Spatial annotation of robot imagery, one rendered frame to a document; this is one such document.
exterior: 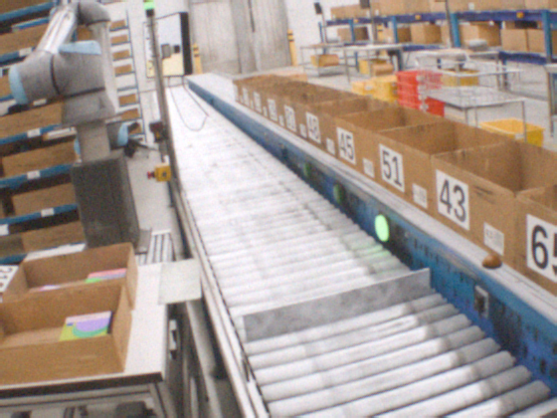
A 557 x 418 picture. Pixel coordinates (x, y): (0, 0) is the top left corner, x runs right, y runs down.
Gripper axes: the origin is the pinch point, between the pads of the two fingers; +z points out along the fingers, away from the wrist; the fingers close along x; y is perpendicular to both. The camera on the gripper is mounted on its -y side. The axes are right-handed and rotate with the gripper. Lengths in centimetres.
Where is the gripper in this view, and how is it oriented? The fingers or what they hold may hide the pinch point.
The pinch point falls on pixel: (155, 147)
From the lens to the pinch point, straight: 274.3
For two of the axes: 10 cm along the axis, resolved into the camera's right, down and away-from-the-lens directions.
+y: -3.6, 9.2, 1.7
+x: 2.3, 2.6, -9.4
